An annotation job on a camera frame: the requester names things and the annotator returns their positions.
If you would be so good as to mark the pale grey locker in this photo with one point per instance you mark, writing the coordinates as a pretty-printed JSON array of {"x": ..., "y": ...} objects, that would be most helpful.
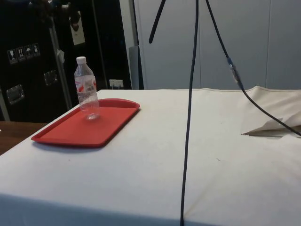
[{"x": 247, "y": 47}]

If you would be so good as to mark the black cabinet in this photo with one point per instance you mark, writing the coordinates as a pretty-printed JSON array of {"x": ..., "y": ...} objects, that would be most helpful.
[{"x": 30, "y": 99}]

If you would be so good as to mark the red tray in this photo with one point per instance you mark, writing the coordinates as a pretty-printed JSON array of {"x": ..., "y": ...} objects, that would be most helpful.
[{"x": 70, "y": 134}]

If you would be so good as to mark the clear plastic bottle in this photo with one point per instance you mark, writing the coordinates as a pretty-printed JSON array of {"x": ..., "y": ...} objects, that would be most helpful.
[{"x": 86, "y": 94}]

